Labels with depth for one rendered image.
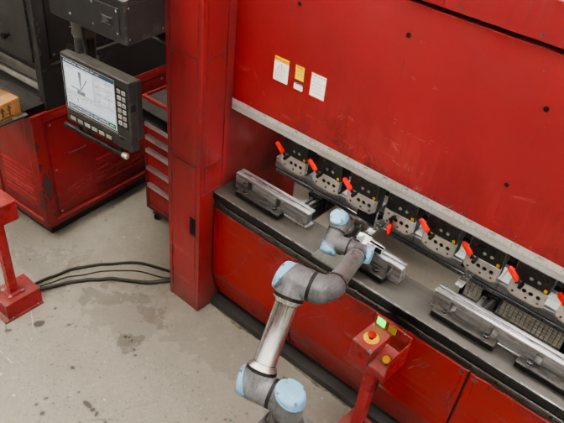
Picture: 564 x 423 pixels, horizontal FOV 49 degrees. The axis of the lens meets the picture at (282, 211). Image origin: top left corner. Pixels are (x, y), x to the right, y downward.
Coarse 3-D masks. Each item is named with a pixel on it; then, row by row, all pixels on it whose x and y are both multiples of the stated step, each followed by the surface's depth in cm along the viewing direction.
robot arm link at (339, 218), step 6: (336, 210) 261; (342, 210) 260; (330, 216) 261; (336, 216) 260; (342, 216) 259; (348, 216) 263; (330, 222) 263; (336, 222) 259; (342, 222) 259; (348, 222) 263; (342, 228) 261; (348, 228) 267
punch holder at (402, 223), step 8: (392, 200) 270; (400, 200) 267; (392, 208) 272; (400, 208) 269; (408, 208) 266; (416, 208) 263; (384, 216) 276; (400, 216) 270; (408, 216) 268; (416, 216) 265; (400, 224) 272; (408, 224) 269; (416, 224) 271; (408, 232) 271
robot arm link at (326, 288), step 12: (348, 252) 251; (360, 252) 252; (372, 252) 256; (348, 264) 240; (360, 264) 249; (324, 276) 224; (336, 276) 228; (348, 276) 235; (312, 288) 221; (324, 288) 222; (336, 288) 224; (312, 300) 223; (324, 300) 223
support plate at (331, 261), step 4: (368, 244) 292; (316, 252) 285; (320, 252) 285; (312, 256) 283; (316, 256) 282; (320, 256) 283; (324, 256) 283; (328, 256) 283; (332, 256) 283; (336, 256) 284; (340, 256) 284; (320, 260) 281; (324, 260) 281; (328, 260) 281; (332, 260) 281; (336, 260) 281; (340, 260) 282; (328, 264) 279; (332, 264) 279; (336, 264) 279; (332, 268) 278
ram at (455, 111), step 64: (256, 0) 272; (320, 0) 250; (384, 0) 231; (256, 64) 288; (320, 64) 264; (384, 64) 243; (448, 64) 225; (512, 64) 210; (320, 128) 280; (384, 128) 256; (448, 128) 237; (512, 128) 220; (448, 192) 249; (512, 192) 231
